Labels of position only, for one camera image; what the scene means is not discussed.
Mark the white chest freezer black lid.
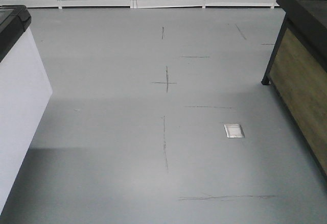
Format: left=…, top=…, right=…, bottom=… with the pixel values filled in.
left=1, top=5, right=53, bottom=208

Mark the silver floor outlet cover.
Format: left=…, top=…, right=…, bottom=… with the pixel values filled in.
left=224, top=123, right=245, bottom=138

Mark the wooden black-framed display stand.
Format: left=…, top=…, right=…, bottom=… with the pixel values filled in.
left=261, top=0, right=326, bottom=176

